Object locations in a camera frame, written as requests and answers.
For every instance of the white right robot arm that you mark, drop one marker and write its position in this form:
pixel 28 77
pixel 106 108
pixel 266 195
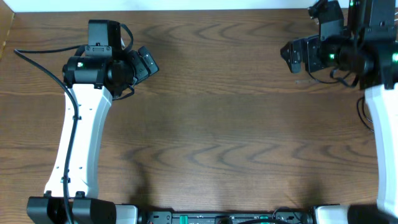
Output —
pixel 362 43

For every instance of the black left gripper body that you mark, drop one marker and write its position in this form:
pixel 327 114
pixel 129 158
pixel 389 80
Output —
pixel 142 65

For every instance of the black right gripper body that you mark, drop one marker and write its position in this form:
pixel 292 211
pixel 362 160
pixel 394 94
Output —
pixel 321 55

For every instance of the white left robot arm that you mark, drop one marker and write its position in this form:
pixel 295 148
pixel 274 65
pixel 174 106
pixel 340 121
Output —
pixel 102 71

